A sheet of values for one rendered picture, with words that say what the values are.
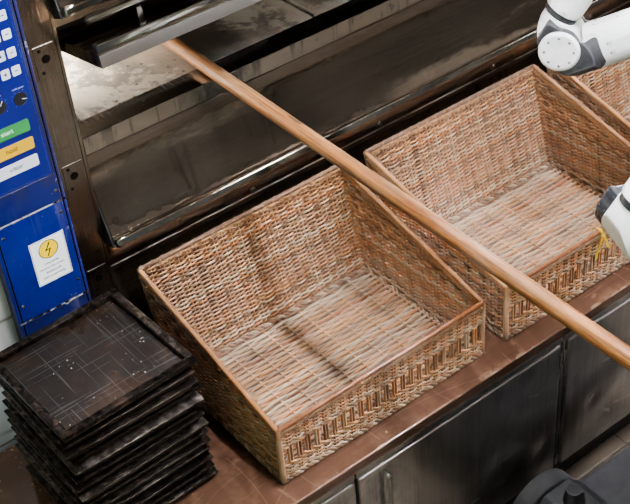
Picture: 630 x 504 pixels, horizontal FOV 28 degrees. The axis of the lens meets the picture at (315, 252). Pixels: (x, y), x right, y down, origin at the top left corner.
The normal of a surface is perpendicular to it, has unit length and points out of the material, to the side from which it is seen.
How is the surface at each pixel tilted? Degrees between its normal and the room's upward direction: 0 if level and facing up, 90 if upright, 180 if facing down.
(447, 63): 70
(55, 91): 90
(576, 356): 90
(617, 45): 82
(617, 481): 0
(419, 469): 90
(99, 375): 0
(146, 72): 0
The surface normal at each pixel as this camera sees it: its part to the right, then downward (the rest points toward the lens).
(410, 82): 0.55, 0.17
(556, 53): -0.28, 0.51
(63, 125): 0.61, 0.46
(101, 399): -0.07, -0.77
